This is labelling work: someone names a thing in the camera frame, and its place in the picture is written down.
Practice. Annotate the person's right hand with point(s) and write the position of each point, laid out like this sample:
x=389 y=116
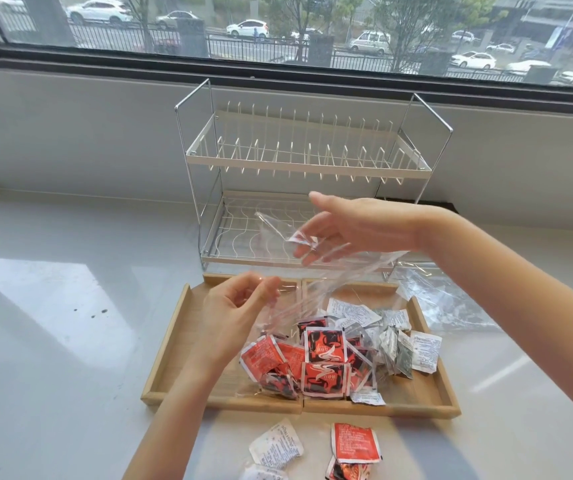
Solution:
x=376 y=227

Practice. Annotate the person's left hand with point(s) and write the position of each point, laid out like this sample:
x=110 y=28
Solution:
x=229 y=324

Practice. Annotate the person's right thumb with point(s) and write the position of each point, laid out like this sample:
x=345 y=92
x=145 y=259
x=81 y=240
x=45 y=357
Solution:
x=327 y=200

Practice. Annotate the person's left thumb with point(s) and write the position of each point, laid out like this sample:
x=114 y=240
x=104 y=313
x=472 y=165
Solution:
x=265 y=290

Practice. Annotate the white sachet with red edge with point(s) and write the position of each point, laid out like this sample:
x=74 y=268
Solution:
x=300 y=239

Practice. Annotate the clear plastic bag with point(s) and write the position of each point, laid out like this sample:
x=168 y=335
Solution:
x=441 y=299
x=346 y=277

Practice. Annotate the person's right forearm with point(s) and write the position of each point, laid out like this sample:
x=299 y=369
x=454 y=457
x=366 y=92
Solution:
x=516 y=294

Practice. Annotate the person's left forearm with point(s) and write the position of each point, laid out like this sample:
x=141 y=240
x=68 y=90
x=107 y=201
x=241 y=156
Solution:
x=176 y=424

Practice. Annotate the white two-tier dish rack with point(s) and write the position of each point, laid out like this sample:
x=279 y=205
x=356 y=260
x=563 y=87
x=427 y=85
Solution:
x=306 y=159

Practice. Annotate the pile of red packets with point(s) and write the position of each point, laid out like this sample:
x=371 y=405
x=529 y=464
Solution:
x=324 y=362

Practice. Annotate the wooden tray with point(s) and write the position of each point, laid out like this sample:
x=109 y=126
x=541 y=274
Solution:
x=416 y=394
x=186 y=354

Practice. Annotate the pile of white packets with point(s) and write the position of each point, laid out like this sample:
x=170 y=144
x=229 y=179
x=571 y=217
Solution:
x=391 y=339

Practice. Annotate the crumpled clear plastic bag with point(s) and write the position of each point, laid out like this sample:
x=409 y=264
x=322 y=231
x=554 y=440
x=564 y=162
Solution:
x=441 y=299

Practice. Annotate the white printed sachet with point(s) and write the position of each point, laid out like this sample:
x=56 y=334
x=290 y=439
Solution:
x=277 y=443
x=262 y=473

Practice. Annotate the white van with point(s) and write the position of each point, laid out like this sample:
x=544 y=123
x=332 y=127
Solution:
x=370 y=43

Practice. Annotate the black metal fence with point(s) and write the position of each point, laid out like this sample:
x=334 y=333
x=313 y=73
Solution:
x=246 y=47

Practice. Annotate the red printed sachet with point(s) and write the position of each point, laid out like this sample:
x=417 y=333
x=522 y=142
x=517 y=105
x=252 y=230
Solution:
x=356 y=442

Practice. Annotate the white car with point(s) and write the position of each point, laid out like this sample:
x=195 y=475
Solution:
x=247 y=28
x=473 y=60
x=99 y=9

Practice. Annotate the red and black sachet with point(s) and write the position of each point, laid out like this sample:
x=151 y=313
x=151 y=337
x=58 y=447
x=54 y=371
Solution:
x=337 y=470

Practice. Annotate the silver car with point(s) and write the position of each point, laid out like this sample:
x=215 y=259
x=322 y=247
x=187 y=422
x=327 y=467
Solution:
x=177 y=19

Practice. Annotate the dark window frame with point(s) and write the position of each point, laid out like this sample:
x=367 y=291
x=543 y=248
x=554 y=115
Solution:
x=116 y=72

